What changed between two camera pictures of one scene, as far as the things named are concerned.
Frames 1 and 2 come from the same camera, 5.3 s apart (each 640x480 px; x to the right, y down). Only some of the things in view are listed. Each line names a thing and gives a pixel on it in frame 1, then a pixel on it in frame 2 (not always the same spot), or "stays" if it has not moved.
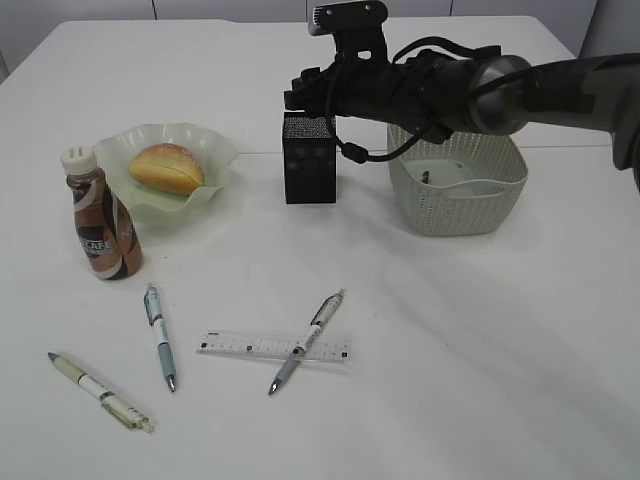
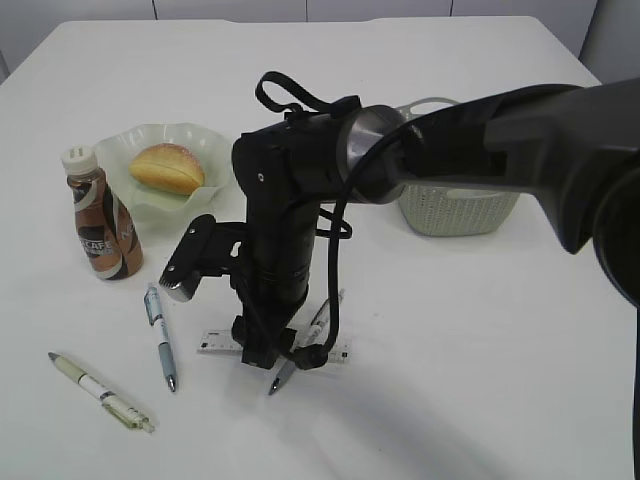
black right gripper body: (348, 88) -> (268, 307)
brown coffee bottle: (106, 232) stays
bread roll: (167, 168) stays
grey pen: (320, 318) stays
